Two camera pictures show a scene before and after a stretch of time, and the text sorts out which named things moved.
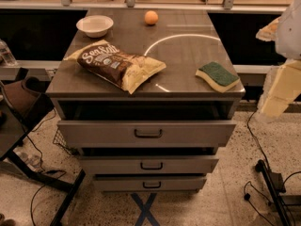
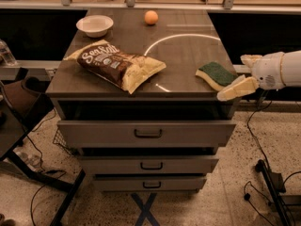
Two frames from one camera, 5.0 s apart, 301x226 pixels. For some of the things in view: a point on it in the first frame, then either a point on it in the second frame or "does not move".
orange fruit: (151, 17) does not move
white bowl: (94, 25) does not move
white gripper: (290, 32) -> (268, 71)
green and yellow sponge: (217, 76) does not move
